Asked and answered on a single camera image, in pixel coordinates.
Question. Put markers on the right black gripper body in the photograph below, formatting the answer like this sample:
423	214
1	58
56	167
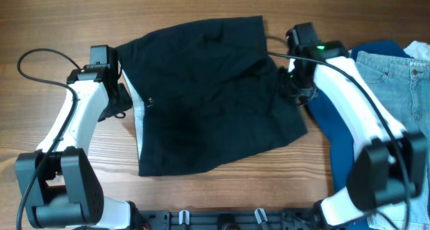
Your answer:
295	89

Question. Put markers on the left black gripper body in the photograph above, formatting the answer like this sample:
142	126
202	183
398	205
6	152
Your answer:
121	101

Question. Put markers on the black shorts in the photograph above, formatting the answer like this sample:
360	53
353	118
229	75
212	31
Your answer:
206	93

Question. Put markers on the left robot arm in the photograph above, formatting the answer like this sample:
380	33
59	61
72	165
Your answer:
58	185

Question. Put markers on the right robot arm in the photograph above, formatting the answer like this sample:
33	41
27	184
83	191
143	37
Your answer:
389	160

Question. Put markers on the blue garment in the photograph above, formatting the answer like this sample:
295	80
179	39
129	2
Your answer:
331	123

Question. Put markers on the light blue jeans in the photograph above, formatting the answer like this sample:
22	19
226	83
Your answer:
402	87

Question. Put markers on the white garment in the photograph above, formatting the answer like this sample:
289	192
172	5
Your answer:
418	50

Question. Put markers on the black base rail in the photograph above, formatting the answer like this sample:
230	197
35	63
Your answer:
258	219

